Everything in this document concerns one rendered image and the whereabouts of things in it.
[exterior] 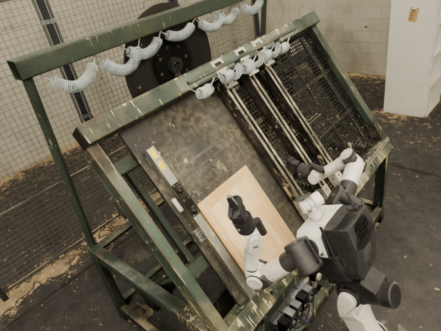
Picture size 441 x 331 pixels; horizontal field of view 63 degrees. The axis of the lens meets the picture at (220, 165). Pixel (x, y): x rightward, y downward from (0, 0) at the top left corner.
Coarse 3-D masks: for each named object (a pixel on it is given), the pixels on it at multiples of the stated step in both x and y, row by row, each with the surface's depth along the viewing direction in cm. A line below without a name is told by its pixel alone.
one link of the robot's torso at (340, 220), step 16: (320, 208) 175; (336, 208) 168; (352, 208) 161; (304, 224) 168; (320, 224) 162; (336, 224) 155; (352, 224) 150; (368, 224) 162; (320, 240) 156; (336, 240) 154; (352, 240) 149; (368, 240) 158; (320, 256) 161; (336, 256) 156; (352, 256) 152; (368, 256) 170; (320, 272) 171; (336, 272) 163; (352, 272) 157
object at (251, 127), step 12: (216, 60) 215; (240, 60) 207; (216, 72) 213; (240, 72) 210; (216, 84) 221; (228, 84) 215; (228, 96) 219; (240, 108) 219; (240, 120) 223; (252, 120) 222; (252, 132) 221; (264, 144) 222; (264, 156) 225; (276, 156) 224; (276, 168) 223; (288, 180) 224; (300, 192) 226
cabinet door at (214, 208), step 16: (240, 176) 211; (224, 192) 202; (240, 192) 208; (256, 192) 214; (208, 208) 193; (224, 208) 199; (256, 208) 211; (272, 208) 217; (208, 224) 192; (224, 224) 196; (272, 224) 214; (224, 240) 193; (240, 240) 198; (272, 240) 210; (288, 240) 216; (240, 256) 195; (272, 256) 207
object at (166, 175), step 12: (156, 168) 184; (168, 168) 185; (168, 180) 183; (180, 204) 186; (192, 216) 184; (204, 228) 186; (216, 240) 188; (216, 252) 187; (228, 264) 187; (240, 276) 189; (240, 288) 190; (252, 288) 191
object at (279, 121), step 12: (240, 48) 230; (252, 60) 232; (252, 72) 229; (252, 84) 232; (252, 96) 237; (264, 96) 235; (264, 108) 236; (276, 108) 237; (276, 120) 234; (276, 132) 239; (288, 132) 238; (288, 144) 238; (300, 144) 239; (300, 156) 237; (324, 192) 238; (324, 204) 244
